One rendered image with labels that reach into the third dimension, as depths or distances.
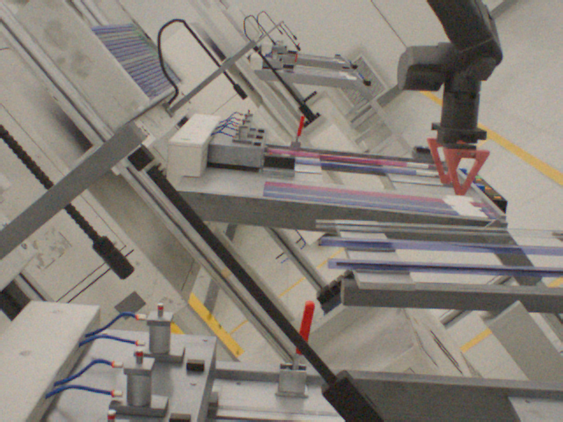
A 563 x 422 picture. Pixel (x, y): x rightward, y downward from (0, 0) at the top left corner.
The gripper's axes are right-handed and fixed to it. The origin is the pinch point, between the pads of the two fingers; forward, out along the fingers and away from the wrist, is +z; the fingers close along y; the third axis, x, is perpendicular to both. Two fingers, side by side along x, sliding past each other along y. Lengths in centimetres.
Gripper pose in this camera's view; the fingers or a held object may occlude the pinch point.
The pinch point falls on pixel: (452, 184)
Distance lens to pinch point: 126.6
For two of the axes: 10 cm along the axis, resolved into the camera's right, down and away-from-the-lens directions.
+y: 0.3, 2.2, -9.7
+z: -0.5, 9.7, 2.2
